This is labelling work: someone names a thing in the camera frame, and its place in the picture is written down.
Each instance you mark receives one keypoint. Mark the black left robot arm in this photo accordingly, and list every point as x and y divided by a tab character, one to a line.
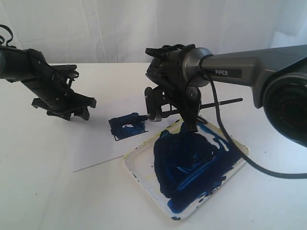
13	61

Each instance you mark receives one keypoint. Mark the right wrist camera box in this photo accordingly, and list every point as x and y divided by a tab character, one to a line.
152	100

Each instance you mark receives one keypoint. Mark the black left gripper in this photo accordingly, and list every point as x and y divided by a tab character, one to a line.
54	93

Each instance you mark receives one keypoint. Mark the black paintbrush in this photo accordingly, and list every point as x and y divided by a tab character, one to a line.
141	118

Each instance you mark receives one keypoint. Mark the white paint tray blue paint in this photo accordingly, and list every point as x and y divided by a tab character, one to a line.
179	170

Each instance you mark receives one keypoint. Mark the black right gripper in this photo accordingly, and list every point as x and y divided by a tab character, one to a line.
187	101

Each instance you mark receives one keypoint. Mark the white paper sheet with square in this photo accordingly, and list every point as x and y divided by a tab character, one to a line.
107	134

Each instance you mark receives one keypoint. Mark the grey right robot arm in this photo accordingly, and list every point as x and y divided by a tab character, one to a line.
277	77

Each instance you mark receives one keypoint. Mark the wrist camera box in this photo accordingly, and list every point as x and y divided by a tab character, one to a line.
66	67
152	100

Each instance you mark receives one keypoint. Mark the white backdrop curtain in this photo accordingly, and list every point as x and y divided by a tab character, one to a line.
109	31

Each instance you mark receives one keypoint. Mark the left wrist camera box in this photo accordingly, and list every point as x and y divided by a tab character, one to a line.
66	67

